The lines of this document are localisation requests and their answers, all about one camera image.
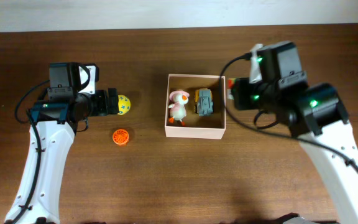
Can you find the white duck toy pink hat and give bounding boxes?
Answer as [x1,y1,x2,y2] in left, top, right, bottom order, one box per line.
[168,90,190,126]

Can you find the colourful puzzle cube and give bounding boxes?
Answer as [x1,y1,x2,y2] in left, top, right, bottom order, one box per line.
[226,78,236,100]

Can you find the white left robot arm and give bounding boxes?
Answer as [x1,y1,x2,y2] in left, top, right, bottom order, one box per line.
[5,88,119,223]

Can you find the yellow ball blue letters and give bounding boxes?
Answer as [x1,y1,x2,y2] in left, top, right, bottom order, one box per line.
[118,95,131,115]

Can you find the white open box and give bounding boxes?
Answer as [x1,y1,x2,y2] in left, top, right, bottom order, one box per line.
[164,74,226,139]

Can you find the orange round plastic toy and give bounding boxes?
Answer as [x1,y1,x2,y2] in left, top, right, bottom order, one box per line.
[112,129,129,146]

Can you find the grey yellow toy truck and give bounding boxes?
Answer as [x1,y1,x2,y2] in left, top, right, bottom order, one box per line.
[195,88,213,116]

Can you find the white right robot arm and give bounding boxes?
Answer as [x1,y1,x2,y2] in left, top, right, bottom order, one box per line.
[231,41,358,223]

